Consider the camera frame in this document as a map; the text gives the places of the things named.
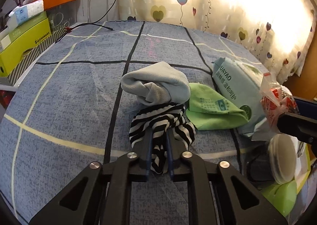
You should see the white blue tissue pack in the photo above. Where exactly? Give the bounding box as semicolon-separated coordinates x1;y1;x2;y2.
7;0;44;32

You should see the light blue grey sock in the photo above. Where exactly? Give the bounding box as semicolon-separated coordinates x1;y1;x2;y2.
121;61;191;106

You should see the clear red plastic bag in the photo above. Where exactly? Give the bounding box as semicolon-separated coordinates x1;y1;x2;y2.
260;72;299;133

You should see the black cable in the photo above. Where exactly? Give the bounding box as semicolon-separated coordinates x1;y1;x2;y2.
55;0;119;44

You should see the striped tray box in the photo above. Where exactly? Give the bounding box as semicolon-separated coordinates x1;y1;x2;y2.
1;25;67;87

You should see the small green cup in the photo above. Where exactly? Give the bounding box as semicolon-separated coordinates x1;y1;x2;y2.
260;180;297;217

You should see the heart pattern curtain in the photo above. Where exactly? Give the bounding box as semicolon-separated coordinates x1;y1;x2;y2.
118;0;316;82

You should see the blue plaid bed sheet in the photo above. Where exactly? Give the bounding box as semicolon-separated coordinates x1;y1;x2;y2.
1;21;266;224

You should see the wet wipes pack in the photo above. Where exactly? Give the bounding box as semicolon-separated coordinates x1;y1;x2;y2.
212;58;275;141

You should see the yellow green cardboard box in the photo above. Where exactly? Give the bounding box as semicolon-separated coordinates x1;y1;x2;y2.
1;18;51;77

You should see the green tray box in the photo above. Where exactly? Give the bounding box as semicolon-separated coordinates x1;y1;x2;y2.
294;140;311;194

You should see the green microfiber cloth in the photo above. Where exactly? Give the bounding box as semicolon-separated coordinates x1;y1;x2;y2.
186;83;249;131

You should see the black white striped sock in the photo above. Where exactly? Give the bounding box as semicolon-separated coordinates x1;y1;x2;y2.
129;103;196;174

